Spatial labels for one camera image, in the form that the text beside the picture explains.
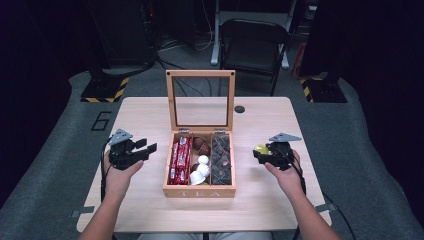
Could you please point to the black folding chair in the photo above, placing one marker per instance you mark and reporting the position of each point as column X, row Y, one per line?
column 253, row 50

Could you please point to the row of dark tea bags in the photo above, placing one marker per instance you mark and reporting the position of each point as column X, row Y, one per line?
column 221, row 160

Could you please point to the black table grommet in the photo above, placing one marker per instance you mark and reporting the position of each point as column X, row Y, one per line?
column 239, row 109

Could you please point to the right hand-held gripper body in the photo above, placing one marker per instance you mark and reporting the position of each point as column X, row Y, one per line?
column 281, row 155

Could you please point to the person's legs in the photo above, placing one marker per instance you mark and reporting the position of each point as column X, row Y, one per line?
column 203, row 236

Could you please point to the dark equipment cabinet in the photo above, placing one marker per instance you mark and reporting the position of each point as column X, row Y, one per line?
column 123, row 31

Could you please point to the person's left hand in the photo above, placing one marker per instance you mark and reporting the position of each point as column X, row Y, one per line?
column 118, row 181

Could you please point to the red stick packet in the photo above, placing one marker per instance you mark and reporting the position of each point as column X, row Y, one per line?
column 174, row 165
column 184, row 156

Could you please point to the bamboo tea box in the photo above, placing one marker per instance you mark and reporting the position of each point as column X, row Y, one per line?
column 199, row 191

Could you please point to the black stand with striped base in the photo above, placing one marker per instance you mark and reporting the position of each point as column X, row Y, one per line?
column 105, row 89
column 321, row 90

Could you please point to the person's right hand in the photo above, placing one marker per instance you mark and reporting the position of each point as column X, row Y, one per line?
column 291, row 181

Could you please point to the grey tape strip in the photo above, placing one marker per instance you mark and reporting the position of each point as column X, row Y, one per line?
column 82, row 212
column 325, row 207

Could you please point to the yellow coffee capsule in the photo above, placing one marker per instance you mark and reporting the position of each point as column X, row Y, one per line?
column 261, row 149

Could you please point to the brown coffee capsule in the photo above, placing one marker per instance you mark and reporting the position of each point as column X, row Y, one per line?
column 204, row 150
column 198, row 143

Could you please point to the white coffee capsule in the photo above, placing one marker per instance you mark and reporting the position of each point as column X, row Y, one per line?
column 204, row 170
column 196, row 179
column 203, row 160

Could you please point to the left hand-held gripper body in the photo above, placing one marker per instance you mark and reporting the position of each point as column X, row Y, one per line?
column 124, row 155

